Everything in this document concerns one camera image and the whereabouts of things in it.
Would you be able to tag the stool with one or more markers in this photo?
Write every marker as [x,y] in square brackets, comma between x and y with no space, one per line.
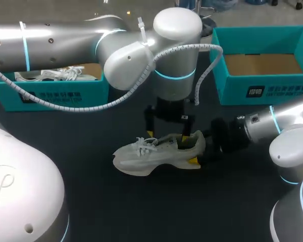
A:
[209,24]

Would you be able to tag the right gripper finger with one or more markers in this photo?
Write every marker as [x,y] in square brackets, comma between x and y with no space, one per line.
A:
[207,133]
[207,157]

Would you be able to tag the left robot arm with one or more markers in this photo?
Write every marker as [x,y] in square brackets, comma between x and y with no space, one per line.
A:
[65,43]

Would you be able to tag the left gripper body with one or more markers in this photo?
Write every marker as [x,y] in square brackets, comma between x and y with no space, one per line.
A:
[170,111]

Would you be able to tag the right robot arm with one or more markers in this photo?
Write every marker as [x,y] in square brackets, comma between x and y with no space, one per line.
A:
[290,151]

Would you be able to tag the white shoe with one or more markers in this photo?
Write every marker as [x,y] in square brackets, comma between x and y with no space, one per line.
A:
[154,161]
[65,73]

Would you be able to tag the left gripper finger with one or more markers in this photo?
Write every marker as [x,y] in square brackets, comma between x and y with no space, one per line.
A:
[150,126]
[186,131]

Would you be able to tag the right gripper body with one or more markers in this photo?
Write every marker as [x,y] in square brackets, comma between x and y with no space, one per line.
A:
[229,136]

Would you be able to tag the teal box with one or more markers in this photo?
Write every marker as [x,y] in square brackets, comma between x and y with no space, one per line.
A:
[91,93]
[267,83]

